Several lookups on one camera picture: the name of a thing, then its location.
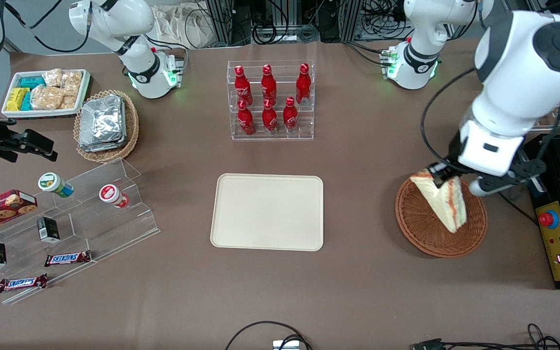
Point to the clear acrylic bottle rack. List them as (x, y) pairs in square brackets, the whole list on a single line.
[(280, 136)]

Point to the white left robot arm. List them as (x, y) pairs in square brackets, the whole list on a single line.
[(513, 63)]

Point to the white cloth bag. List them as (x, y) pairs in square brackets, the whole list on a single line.
[(178, 26)]

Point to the oval light wicker basket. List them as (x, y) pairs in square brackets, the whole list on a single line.
[(131, 131)]

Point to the red lid yogurt cup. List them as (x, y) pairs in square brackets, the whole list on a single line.
[(112, 195)]

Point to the clear rice cracker pack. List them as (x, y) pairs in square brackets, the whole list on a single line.
[(46, 98), (72, 82), (52, 78), (69, 102)]

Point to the beige rectangular plastic tray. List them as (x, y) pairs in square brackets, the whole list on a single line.
[(268, 211)]

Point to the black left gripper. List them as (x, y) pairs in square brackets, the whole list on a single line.
[(453, 151)]

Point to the aluminium frame with equipment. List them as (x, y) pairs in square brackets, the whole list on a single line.
[(280, 19)]

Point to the red cola bottle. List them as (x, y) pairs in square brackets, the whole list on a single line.
[(242, 87), (290, 119), (246, 121), (269, 85), (270, 120), (303, 85)]

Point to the white rectangular snack tray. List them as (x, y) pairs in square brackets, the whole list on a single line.
[(42, 113)]

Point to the Snickers chocolate bar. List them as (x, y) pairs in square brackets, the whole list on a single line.
[(22, 283), (67, 258)]

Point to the triangular white bread sandwich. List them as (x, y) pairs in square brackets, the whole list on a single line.
[(447, 204)]

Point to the silver foil pack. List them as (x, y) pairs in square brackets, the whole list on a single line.
[(102, 148), (101, 119)]

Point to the clear acrylic stepped shelf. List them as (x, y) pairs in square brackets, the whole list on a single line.
[(110, 233)]

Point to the small grey device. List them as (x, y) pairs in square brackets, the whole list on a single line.
[(286, 345)]

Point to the black machine with yellow panel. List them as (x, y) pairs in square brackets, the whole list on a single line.
[(559, 253)]

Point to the teal snack pack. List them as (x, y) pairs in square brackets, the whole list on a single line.
[(32, 82), (26, 101)]

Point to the yellow snack pack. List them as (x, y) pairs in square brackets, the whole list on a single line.
[(17, 98)]

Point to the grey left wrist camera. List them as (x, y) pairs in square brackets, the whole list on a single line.
[(484, 187)]

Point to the green lid yogurt cup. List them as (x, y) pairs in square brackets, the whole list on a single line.
[(54, 183)]

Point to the round brown wicker basket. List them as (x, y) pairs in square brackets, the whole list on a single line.
[(421, 228)]

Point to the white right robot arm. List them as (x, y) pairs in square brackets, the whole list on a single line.
[(114, 24)]

